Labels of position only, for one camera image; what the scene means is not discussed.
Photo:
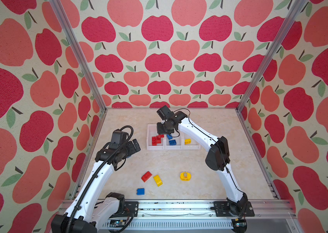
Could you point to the blue lego front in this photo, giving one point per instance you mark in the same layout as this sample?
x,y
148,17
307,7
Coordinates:
x,y
140,191

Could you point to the round yellow lego piece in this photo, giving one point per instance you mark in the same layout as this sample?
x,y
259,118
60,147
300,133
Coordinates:
x,y
185,176

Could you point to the aluminium front rail frame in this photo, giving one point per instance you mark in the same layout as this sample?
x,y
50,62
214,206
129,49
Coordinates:
x,y
170,216

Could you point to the white plastic bin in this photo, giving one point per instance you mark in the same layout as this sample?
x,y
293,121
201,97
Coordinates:
x,y
176,147
151,132
194,144

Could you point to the middle white plastic bin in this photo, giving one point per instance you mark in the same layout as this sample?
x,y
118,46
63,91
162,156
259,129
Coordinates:
x,y
176,147

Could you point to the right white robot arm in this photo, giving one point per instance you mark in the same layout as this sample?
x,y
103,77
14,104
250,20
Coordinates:
x,y
217,148

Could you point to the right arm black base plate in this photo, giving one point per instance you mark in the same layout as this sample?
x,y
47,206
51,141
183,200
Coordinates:
x,y
223,209

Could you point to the left white plastic bin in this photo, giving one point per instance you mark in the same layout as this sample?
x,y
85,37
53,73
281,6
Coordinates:
x,y
151,132

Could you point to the right white plastic bin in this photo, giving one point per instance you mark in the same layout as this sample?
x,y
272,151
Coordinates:
x,y
194,144

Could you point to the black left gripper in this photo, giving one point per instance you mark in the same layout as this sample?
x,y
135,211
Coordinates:
x,y
132,149

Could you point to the left aluminium corner post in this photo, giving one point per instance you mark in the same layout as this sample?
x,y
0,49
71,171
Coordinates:
x,y
79,55

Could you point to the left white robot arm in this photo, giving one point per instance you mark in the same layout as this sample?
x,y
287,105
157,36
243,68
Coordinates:
x,y
83,216

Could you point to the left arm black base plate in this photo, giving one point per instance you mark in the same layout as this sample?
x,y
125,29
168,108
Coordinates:
x,y
129,208

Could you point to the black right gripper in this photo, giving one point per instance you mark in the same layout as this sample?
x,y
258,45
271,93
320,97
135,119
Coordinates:
x,y
159,131

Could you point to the right aluminium corner post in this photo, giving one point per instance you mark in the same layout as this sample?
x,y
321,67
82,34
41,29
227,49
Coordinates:
x,y
288,22

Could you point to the aluminium corner post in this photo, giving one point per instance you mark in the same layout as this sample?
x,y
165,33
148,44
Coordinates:
x,y
288,22
79,55

